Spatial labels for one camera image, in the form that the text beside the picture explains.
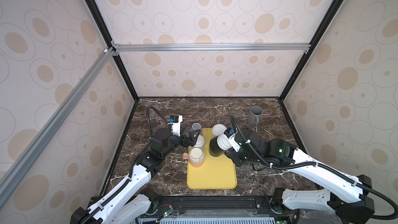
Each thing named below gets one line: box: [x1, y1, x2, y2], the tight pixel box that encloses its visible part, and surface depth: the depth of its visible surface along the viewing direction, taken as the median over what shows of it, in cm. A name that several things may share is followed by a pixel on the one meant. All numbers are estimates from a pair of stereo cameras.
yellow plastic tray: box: [186, 127, 238, 190], surface depth 85 cm
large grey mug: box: [247, 105, 264, 126], surface depth 100 cm
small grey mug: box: [191, 121, 202, 131], surface depth 94 cm
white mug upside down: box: [193, 134, 205, 148], surface depth 89 cm
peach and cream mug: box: [182, 146, 205, 168], surface depth 83 cm
